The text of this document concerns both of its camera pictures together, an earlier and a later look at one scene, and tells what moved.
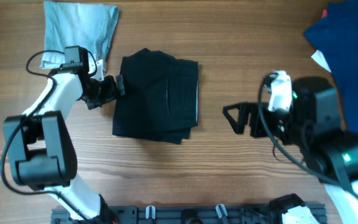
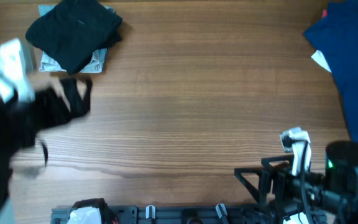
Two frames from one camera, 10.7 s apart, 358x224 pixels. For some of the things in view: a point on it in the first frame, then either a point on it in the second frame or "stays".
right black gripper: (258, 120) -> (276, 179)
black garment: (161, 99) -> (72, 32)
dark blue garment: (347, 38) stays
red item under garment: (324, 13) stays
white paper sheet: (319, 57) stays
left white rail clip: (153, 211) stays
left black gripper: (109, 88) -> (56, 101)
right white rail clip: (223, 209) stays
